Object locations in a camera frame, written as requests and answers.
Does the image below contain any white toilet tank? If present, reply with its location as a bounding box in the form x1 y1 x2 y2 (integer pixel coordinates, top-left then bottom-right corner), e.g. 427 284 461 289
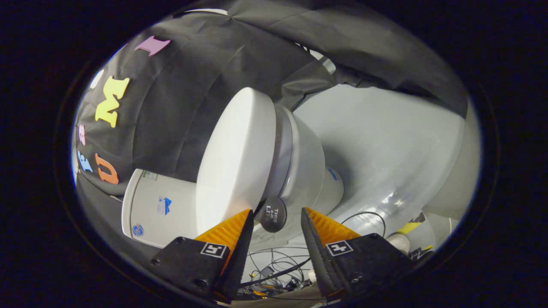
122 169 202 249

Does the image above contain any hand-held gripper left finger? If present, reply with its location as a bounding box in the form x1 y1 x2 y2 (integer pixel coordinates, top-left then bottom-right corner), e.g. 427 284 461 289
151 209 255 304

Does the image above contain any tangle of black cables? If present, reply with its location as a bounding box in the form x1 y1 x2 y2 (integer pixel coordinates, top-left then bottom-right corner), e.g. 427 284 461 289
240 212 388 300

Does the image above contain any white toilet lid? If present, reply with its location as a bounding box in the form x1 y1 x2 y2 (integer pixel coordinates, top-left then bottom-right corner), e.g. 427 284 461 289
196 87 277 236

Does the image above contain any black round lid handle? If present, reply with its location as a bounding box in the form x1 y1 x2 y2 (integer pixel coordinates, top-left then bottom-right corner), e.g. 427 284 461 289
254 196 287 233

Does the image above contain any yellow and black object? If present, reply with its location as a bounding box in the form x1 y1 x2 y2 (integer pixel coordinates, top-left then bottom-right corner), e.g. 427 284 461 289
397 212 438 259

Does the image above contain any black backdrop cloth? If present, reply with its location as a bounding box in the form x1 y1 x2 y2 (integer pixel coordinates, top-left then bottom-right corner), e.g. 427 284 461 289
75 0 469 257

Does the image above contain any white toilet bowl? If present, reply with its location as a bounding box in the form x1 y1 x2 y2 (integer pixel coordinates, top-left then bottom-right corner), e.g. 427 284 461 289
250 112 344 251

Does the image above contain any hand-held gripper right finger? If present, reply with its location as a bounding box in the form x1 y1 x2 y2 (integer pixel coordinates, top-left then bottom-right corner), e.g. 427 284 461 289
301 207 414 302

